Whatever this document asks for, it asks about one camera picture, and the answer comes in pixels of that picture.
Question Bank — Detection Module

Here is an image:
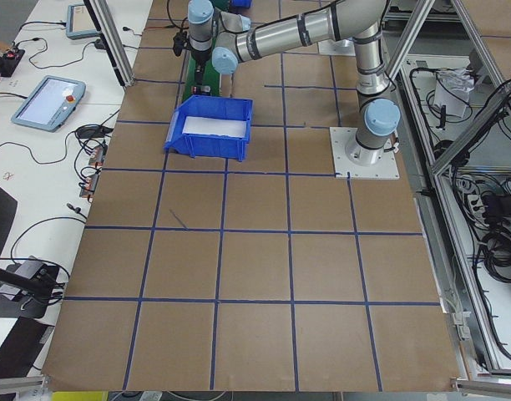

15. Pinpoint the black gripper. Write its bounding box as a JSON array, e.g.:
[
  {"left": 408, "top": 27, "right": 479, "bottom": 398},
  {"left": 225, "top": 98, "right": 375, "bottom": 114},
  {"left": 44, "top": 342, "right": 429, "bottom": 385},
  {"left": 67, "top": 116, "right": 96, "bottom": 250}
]
[{"left": 191, "top": 49, "right": 209, "bottom": 85}]

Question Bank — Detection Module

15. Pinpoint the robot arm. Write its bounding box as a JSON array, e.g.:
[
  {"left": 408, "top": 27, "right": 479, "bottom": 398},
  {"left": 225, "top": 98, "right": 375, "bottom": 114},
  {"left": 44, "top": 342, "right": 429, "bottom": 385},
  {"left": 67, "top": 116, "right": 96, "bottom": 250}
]
[{"left": 180, "top": 1, "right": 400, "bottom": 166}]

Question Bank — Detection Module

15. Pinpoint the green conveyor belt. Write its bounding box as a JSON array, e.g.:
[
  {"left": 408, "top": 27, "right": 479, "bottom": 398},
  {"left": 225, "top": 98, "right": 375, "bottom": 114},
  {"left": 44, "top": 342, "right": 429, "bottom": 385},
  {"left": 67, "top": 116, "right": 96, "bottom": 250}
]
[{"left": 180, "top": 0, "right": 231, "bottom": 104}]

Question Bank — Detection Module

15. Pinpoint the blue destination bin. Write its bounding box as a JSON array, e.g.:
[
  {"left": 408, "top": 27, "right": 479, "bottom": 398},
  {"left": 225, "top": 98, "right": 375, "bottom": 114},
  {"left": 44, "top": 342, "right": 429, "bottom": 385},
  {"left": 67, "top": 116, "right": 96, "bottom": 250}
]
[{"left": 230, "top": 0, "right": 252, "bottom": 8}]

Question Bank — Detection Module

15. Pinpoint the blue source bin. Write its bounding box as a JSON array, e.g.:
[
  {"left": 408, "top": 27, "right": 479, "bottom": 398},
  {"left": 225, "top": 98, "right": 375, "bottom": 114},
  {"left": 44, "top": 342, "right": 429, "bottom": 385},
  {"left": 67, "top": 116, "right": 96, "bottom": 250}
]
[{"left": 164, "top": 95, "right": 253, "bottom": 161}]

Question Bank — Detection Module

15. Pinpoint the white foam pad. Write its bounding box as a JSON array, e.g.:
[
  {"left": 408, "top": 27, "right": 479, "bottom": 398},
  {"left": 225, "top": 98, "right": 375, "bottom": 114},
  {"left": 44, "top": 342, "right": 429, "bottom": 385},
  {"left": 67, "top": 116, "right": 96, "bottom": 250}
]
[{"left": 182, "top": 116, "right": 247, "bottom": 138}]

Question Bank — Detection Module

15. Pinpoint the far teach pendant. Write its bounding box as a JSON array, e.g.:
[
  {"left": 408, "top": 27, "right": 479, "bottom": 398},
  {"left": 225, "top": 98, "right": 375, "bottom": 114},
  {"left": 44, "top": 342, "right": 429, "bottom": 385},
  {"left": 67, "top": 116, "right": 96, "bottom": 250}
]
[{"left": 66, "top": 3, "right": 99, "bottom": 40}]

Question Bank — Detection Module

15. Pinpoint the teach pendant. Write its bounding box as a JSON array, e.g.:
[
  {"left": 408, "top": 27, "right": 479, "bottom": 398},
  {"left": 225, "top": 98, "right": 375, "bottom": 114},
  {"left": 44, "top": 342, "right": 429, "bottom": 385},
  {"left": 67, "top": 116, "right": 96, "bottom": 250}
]
[
  {"left": 66, "top": 3, "right": 99, "bottom": 40},
  {"left": 11, "top": 75, "right": 87, "bottom": 132}
]

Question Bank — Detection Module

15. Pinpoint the near teach pendant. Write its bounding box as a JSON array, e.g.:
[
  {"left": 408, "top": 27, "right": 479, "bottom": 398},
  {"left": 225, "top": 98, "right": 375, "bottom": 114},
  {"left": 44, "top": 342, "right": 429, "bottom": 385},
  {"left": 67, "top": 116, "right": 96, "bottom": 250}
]
[{"left": 11, "top": 75, "right": 87, "bottom": 132}]

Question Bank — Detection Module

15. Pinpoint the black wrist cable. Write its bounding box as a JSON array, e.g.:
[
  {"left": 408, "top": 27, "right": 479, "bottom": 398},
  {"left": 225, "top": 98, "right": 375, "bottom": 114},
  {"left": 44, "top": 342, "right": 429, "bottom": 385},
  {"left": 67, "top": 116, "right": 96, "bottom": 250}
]
[{"left": 166, "top": 0, "right": 192, "bottom": 58}]

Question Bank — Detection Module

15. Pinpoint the aluminium frame post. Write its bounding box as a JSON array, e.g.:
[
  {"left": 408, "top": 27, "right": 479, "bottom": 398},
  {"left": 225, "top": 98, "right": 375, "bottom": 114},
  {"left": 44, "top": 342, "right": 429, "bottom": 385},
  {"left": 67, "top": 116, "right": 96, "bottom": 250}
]
[{"left": 83, "top": 0, "right": 134, "bottom": 88}]

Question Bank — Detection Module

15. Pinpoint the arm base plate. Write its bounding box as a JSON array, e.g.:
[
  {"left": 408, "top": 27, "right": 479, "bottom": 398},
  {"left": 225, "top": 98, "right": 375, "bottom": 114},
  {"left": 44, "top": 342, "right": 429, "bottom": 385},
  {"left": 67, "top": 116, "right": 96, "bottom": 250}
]
[{"left": 330, "top": 127, "right": 400, "bottom": 180}]

